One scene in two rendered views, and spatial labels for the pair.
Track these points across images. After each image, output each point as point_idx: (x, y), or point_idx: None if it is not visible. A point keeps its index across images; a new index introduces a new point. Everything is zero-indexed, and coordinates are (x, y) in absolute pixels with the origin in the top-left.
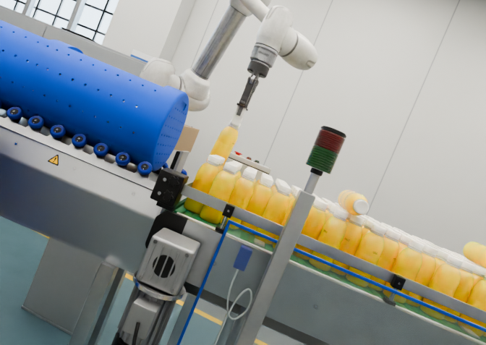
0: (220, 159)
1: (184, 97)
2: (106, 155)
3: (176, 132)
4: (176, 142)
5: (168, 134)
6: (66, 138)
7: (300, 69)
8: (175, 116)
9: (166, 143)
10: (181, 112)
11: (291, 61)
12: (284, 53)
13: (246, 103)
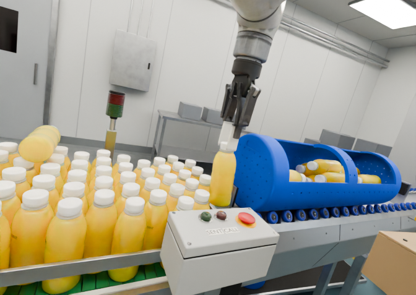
0: (186, 160)
1: (251, 136)
2: (278, 214)
3: (255, 176)
4: (265, 196)
5: (239, 168)
6: (305, 213)
7: None
8: (243, 153)
9: (241, 179)
10: (255, 153)
11: (238, 12)
12: (242, 19)
13: (236, 117)
